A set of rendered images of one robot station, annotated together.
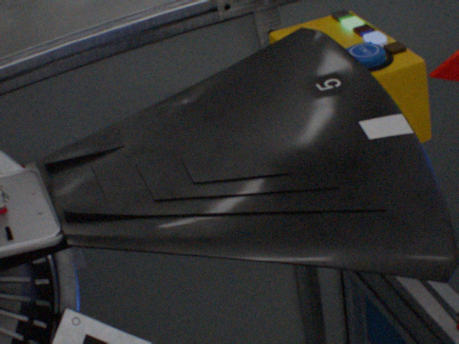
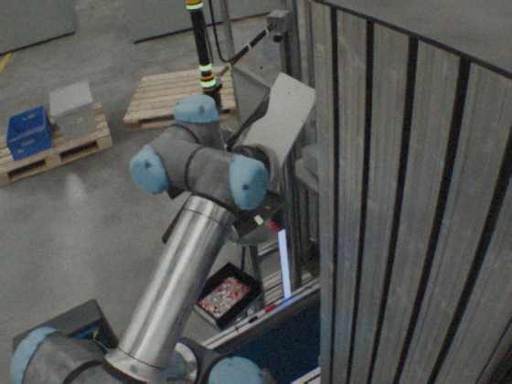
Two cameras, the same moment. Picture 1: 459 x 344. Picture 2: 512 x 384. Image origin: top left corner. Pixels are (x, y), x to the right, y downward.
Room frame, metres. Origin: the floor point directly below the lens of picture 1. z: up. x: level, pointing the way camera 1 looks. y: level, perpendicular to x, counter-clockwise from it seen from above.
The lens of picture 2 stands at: (0.29, -1.14, 2.13)
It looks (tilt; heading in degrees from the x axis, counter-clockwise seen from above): 39 degrees down; 79
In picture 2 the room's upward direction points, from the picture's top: 8 degrees counter-clockwise
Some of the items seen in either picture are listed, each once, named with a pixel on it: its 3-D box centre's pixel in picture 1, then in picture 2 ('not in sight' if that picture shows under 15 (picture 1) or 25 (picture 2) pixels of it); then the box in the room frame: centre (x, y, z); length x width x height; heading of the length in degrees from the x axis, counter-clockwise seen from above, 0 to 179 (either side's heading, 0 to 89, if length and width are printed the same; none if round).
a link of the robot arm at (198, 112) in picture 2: not in sight; (198, 129); (0.35, -0.44, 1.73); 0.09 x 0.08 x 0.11; 43
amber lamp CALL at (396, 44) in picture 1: (394, 48); not in sight; (0.79, -0.18, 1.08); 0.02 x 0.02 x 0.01; 15
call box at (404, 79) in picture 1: (350, 89); not in sight; (0.83, -0.14, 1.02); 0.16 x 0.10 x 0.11; 15
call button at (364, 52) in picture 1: (365, 56); not in sight; (0.78, -0.15, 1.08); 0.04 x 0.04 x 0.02
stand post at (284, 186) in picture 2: not in sight; (291, 236); (0.74, 0.35, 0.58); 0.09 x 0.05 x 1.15; 105
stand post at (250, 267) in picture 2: not in sight; (253, 273); (0.51, 0.29, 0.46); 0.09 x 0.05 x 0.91; 105
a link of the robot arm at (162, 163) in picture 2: not in sight; (172, 162); (0.29, -0.52, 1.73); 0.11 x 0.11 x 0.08; 43
